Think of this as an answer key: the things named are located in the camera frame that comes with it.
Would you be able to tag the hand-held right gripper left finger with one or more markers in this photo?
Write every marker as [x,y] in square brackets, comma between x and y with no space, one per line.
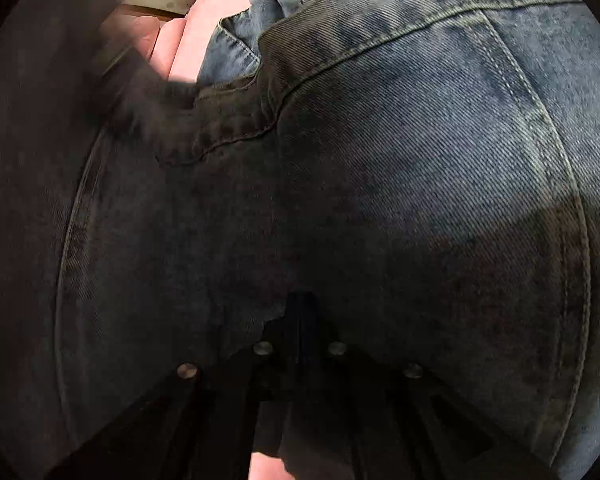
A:
[220,410]

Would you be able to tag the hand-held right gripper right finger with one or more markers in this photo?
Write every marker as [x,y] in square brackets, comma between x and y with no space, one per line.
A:
[390,410]

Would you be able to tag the blue denim jacket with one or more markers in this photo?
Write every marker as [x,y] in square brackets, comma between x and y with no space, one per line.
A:
[405,160]

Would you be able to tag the pink plush blanket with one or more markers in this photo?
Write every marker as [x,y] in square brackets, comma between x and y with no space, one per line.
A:
[185,45]

